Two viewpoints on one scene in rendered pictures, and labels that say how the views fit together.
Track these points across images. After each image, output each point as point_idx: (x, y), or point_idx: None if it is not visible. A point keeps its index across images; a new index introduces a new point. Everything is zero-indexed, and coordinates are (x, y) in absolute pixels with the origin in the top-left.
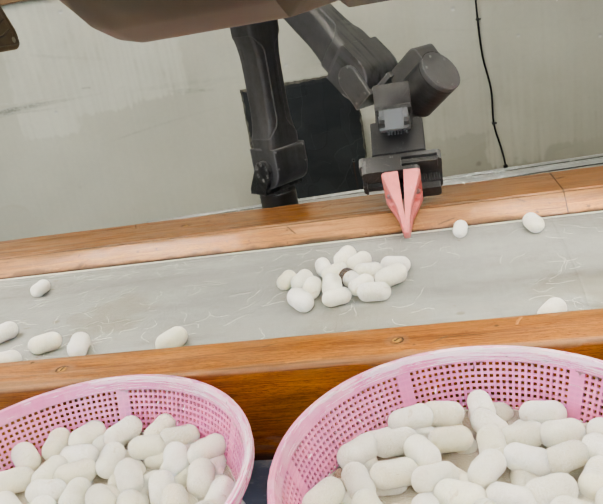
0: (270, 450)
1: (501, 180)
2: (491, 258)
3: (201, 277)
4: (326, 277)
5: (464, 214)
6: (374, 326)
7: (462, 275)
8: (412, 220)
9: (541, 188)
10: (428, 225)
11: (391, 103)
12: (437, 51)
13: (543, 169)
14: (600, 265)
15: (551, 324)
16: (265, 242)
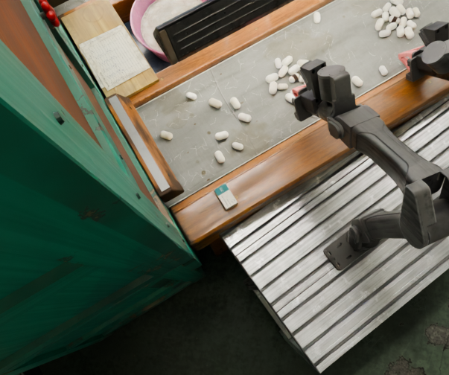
0: None
1: (395, 114)
2: (357, 54)
3: None
4: (397, 9)
5: (390, 82)
6: (363, 1)
7: (359, 39)
8: (403, 61)
9: (369, 105)
10: (400, 74)
11: (431, 24)
12: (444, 53)
13: (429, 257)
14: (319, 58)
15: (310, 0)
16: None
